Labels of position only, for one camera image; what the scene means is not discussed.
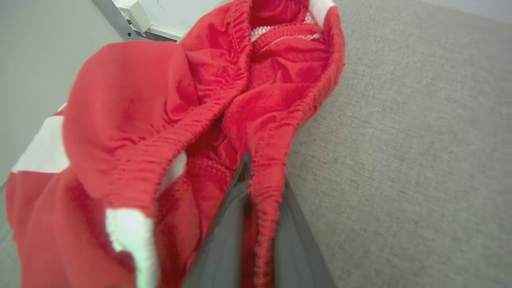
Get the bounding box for grey metal bar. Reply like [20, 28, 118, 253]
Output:
[92, 0, 138, 40]

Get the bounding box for white plastic box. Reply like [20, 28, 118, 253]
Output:
[112, 0, 152, 33]

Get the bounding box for grey fabric sofa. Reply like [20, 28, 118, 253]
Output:
[286, 0, 512, 288]

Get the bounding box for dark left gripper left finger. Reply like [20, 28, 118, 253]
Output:
[182, 154, 252, 288]

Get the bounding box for white and dark baseboard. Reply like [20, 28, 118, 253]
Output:
[146, 25, 185, 42]

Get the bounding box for red shorts with white stripes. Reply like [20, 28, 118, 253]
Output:
[5, 0, 346, 288]

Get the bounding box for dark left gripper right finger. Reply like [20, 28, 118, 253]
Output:
[274, 180, 336, 288]

